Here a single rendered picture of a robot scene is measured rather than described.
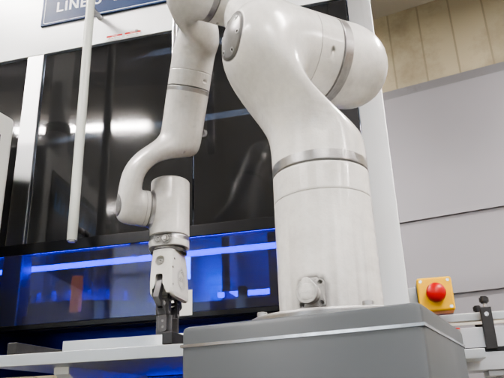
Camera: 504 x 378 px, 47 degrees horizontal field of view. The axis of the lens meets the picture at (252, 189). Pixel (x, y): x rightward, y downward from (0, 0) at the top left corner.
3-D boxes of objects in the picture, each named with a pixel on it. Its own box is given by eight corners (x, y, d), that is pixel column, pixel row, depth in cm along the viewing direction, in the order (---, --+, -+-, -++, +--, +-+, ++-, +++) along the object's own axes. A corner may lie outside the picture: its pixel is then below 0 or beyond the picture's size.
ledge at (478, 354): (418, 365, 133) (418, 356, 134) (478, 362, 130) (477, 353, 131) (420, 361, 120) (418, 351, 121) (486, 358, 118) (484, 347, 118)
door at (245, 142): (194, 226, 145) (194, 29, 166) (369, 207, 136) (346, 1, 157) (193, 226, 145) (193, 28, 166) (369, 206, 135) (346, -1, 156)
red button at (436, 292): (427, 304, 124) (424, 286, 125) (446, 303, 123) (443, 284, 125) (427, 301, 121) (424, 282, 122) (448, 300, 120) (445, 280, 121)
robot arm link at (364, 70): (280, 106, 75) (380, 129, 82) (313, 14, 70) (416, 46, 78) (187, 17, 116) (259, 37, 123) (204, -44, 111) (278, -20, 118)
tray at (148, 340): (136, 370, 143) (136, 355, 144) (238, 364, 137) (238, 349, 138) (61, 360, 112) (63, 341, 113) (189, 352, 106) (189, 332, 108)
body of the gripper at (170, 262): (177, 239, 117) (176, 295, 113) (194, 252, 126) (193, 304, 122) (142, 243, 118) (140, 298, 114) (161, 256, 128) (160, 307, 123)
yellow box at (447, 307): (419, 316, 130) (415, 284, 132) (453, 314, 128) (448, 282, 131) (420, 311, 123) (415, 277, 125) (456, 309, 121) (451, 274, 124)
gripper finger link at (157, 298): (155, 283, 111) (161, 309, 113) (168, 267, 119) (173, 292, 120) (149, 283, 112) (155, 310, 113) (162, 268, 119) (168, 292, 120)
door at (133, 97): (27, 244, 155) (47, 56, 176) (193, 226, 145) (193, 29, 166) (25, 244, 155) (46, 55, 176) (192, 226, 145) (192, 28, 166)
